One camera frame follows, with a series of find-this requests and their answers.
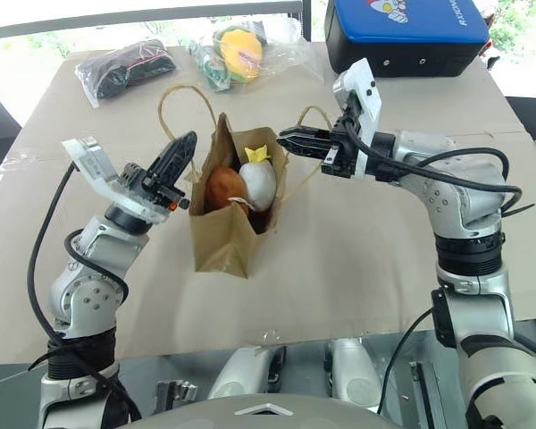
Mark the white plush toy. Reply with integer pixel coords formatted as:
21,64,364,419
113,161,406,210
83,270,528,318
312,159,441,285
239,160,279,214

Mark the orange plush toy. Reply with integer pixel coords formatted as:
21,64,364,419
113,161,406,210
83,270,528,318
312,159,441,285
204,165,251,220

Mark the small metal clamp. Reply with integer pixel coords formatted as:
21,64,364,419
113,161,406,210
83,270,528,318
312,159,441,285
153,379,198,415

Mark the blue and black case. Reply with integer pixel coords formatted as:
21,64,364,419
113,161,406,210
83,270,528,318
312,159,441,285
324,0,491,79

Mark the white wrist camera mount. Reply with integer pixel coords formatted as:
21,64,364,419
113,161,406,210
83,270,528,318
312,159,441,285
61,138,180,224
331,57,382,181

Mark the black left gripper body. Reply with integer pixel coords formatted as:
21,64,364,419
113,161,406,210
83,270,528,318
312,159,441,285
118,163,191,213

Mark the dark window railing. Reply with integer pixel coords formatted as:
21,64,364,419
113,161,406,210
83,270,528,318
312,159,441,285
0,0,314,44

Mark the grey robot torso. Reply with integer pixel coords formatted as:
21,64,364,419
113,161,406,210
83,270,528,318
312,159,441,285
127,392,406,429

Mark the clear plastic bag with plush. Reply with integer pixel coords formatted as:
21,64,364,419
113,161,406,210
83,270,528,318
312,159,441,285
188,21,325,94

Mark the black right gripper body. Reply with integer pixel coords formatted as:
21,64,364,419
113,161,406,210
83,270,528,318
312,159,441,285
320,114,363,178

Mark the yellow plush star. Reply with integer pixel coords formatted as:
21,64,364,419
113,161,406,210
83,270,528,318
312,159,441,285
244,145,272,164

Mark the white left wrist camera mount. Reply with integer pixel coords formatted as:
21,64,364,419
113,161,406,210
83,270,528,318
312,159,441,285
61,138,180,224

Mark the silver robot leg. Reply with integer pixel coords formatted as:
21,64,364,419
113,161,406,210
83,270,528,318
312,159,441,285
323,338,384,408
206,346,288,401

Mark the silver robot right leg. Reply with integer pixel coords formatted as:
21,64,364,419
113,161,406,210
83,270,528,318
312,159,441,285
323,338,384,408

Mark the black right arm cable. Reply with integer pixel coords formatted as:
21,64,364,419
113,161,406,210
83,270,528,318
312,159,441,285
344,119,536,221

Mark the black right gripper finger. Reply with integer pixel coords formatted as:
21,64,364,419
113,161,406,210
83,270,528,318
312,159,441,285
279,126,337,141
276,135,334,160

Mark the plastic bag with black items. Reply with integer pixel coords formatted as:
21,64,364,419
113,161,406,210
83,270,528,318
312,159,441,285
74,38,181,109

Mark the yellow hamburger plush toy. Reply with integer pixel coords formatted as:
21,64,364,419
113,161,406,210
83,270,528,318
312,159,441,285
214,27,265,84

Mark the brown paper bag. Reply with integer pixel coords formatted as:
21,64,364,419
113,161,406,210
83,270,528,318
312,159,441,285
158,84,336,281

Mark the silver robot left leg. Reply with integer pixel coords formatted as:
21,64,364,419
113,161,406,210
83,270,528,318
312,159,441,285
206,346,288,401

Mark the green plush toy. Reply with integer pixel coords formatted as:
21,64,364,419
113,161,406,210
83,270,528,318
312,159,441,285
195,43,231,93

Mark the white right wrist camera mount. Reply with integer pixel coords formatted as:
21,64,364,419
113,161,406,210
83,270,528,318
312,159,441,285
331,57,382,181

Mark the metal rail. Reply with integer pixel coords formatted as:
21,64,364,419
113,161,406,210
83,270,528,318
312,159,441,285
408,359,448,429

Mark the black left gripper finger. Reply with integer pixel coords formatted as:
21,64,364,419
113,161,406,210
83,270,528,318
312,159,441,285
154,131,199,189
143,130,196,184

